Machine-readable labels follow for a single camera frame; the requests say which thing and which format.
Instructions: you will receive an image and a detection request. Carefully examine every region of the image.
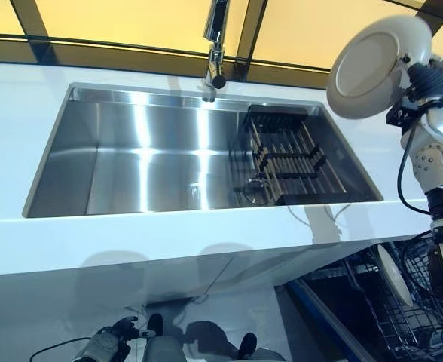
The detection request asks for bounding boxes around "white kitchen cabinet front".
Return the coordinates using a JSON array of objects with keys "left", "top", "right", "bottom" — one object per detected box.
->
[{"left": 0, "top": 225, "right": 345, "bottom": 362}]

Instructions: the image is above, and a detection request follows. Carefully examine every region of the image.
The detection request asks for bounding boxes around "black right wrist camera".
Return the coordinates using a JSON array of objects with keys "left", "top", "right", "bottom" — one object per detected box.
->
[{"left": 386, "top": 99, "right": 423, "bottom": 133}]

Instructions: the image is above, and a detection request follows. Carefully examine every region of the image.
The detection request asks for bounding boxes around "chrome kitchen faucet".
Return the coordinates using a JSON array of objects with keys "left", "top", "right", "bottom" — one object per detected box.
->
[{"left": 201, "top": 0, "right": 233, "bottom": 103}]

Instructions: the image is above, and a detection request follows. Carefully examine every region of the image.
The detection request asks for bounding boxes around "yellow panel window dark frame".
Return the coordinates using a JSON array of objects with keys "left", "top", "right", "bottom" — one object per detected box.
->
[{"left": 0, "top": 0, "right": 443, "bottom": 94}]

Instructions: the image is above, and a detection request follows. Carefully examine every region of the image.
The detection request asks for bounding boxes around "black silver robot right hand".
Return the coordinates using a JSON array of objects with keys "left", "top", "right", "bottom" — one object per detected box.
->
[{"left": 396, "top": 54, "right": 443, "bottom": 110}]

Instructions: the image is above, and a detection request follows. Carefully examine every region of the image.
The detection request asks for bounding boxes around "black silver robot left hand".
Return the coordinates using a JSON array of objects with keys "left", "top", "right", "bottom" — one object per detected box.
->
[{"left": 102, "top": 314, "right": 140, "bottom": 343}]

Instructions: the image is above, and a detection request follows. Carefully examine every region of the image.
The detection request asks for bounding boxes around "black dish drying rack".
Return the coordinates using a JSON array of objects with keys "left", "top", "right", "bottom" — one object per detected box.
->
[{"left": 228, "top": 103, "right": 350, "bottom": 207}]

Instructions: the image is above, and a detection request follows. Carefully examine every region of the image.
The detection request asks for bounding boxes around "stainless steel kitchen sink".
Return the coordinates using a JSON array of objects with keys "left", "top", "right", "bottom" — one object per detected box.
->
[{"left": 21, "top": 81, "right": 385, "bottom": 220}]

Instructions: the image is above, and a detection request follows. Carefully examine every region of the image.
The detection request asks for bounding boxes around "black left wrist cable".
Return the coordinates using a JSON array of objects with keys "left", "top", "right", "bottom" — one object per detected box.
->
[{"left": 28, "top": 336, "right": 99, "bottom": 362}]

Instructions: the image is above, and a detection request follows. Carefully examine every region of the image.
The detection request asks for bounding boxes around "round metal sink drain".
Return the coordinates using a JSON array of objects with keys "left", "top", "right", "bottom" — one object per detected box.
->
[{"left": 243, "top": 179, "right": 270, "bottom": 205}]

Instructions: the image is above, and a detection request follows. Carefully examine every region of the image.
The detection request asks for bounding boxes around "dark wire dishwasher rack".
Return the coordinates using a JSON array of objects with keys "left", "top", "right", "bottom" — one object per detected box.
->
[{"left": 341, "top": 236, "right": 443, "bottom": 362}]

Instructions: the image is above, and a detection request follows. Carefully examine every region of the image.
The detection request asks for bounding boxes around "beige ceramic plate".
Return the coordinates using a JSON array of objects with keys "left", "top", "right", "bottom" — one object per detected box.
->
[
  {"left": 377, "top": 244, "right": 414, "bottom": 307},
  {"left": 325, "top": 14, "right": 434, "bottom": 121}
]

